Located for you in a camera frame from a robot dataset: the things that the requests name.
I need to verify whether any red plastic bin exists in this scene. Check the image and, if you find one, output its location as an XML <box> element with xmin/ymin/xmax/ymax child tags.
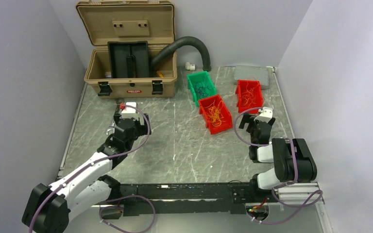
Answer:
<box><xmin>198</xmin><ymin>94</ymin><xmax>233</xmax><ymax>134</ymax></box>
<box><xmin>235</xmin><ymin>80</ymin><xmax>264</xmax><ymax>113</ymax></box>

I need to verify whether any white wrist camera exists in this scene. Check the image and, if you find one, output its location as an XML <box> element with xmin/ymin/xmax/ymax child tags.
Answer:
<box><xmin>119</xmin><ymin>102</ymin><xmax>142</xmax><ymax>120</ymax></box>
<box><xmin>255</xmin><ymin>107</ymin><xmax>273</xmax><ymax>123</ymax></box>

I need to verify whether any black corrugated hose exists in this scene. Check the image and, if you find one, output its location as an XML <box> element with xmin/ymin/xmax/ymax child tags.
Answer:
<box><xmin>150</xmin><ymin>36</ymin><xmax>213</xmax><ymax>73</ymax></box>

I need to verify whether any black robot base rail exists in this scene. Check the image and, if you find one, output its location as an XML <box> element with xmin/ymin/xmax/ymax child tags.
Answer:
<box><xmin>88</xmin><ymin>182</ymin><xmax>280</xmax><ymax>216</ymax></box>

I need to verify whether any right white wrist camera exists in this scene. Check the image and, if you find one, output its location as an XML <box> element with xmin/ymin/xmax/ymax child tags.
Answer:
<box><xmin>255</xmin><ymin>107</ymin><xmax>273</xmax><ymax>123</ymax></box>

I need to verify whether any green plastic bin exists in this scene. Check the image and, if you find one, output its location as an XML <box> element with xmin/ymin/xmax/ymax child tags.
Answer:
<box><xmin>187</xmin><ymin>71</ymin><xmax>217</xmax><ymax>106</ymax></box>

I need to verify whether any silver combination wrench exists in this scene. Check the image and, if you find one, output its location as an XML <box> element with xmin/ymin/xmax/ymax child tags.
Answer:
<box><xmin>105</xmin><ymin>118</ymin><xmax>116</xmax><ymax>135</ymax></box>

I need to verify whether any tan plastic toolbox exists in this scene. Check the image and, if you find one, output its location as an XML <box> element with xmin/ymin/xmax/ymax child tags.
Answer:
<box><xmin>76</xmin><ymin>0</ymin><xmax>177</xmax><ymax>99</ymax></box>

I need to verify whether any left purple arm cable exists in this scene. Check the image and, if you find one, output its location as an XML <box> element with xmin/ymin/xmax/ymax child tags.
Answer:
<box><xmin>28</xmin><ymin>104</ymin><xmax>156</xmax><ymax>233</ymax></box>

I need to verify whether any white pipe fitting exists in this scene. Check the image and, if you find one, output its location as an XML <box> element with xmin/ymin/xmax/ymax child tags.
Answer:
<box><xmin>185</xmin><ymin>62</ymin><xmax>196</xmax><ymax>71</ymax></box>

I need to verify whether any black toolbox tray insert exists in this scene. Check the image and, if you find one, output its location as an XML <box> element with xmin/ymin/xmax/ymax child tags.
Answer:
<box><xmin>107</xmin><ymin>41</ymin><xmax>150</xmax><ymax>79</ymax></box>

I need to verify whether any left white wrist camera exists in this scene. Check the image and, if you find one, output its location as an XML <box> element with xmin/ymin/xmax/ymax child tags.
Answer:
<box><xmin>119</xmin><ymin>102</ymin><xmax>142</xmax><ymax>120</ymax></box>

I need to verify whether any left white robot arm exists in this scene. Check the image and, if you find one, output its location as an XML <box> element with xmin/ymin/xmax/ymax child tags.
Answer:
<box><xmin>21</xmin><ymin>113</ymin><xmax>152</xmax><ymax>233</ymax></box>

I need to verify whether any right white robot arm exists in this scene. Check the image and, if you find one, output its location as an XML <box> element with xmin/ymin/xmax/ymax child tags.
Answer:
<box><xmin>238</xmin><ymin>113</ymin><xmax>318</xmax><ymax>201</ymax></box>

